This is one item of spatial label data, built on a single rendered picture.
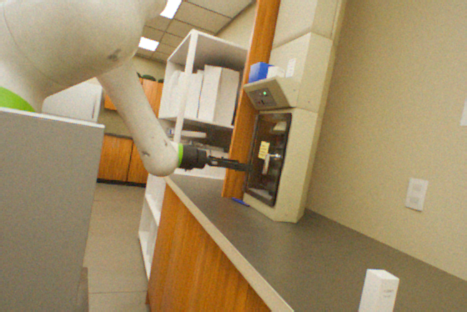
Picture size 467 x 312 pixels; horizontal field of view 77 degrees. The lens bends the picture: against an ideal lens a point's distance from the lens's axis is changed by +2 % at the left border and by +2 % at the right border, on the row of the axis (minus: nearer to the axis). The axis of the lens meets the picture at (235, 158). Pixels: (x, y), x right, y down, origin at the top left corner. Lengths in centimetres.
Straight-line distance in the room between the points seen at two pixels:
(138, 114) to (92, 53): 45
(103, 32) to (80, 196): 20
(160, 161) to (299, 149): 59
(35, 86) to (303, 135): 97
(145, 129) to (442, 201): 103
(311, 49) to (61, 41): 99
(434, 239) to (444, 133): 38
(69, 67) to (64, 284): 27
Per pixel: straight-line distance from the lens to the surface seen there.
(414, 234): 131
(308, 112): 124
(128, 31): 44
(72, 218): 36
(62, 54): 45
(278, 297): 65
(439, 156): 128
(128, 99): 86
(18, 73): 48
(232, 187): 151
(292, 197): 124
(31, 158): 34
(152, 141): 88
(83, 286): 59
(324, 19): 134
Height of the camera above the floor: 122
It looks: 3 degrees down
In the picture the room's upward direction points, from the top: 11 degrees clockwise
